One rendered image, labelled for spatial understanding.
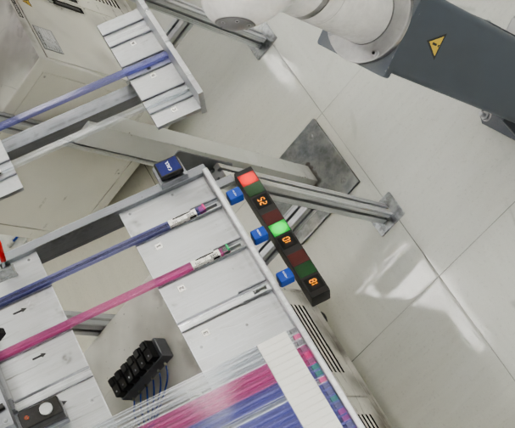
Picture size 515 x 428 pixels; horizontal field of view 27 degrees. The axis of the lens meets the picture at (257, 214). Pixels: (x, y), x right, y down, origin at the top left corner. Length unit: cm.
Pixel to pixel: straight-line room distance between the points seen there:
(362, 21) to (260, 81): 123
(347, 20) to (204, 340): 64
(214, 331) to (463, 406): 82
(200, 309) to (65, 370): 27
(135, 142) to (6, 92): 63
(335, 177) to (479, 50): 82
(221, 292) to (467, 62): 66
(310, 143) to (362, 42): 99
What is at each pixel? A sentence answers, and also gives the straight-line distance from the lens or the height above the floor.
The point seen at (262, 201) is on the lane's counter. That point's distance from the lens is 216.
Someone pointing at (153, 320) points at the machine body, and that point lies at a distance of 240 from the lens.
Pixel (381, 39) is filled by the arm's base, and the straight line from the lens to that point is 199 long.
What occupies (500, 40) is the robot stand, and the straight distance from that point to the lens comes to 223.
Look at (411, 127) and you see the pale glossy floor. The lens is 278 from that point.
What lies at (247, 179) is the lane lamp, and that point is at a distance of 219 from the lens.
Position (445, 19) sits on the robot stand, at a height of 59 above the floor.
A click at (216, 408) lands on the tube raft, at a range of 192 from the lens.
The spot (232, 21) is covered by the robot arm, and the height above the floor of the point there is 108.
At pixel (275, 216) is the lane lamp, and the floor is 65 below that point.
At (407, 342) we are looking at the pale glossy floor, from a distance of 271.
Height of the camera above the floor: 226
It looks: 48 degrees down
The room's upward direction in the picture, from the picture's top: 79 degrees counter-clockwise
